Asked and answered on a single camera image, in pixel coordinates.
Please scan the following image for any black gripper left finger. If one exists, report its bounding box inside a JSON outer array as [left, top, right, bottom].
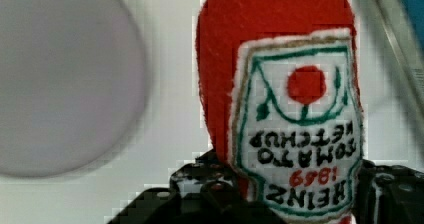
[[107, 150, 286, 224]]

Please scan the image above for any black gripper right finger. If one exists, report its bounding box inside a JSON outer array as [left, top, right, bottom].
[[353, 160, 424, 224]]

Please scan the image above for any red plush ketchup bottle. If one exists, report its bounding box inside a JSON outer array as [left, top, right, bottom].
[[196, 0, 364, 224]]

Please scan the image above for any black toaster oven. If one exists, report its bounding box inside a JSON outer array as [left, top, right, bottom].
[[353, 0, 423, 121]]

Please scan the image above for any lilac round plate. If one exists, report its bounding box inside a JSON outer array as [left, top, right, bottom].
[[0, 0, 146, 177]]

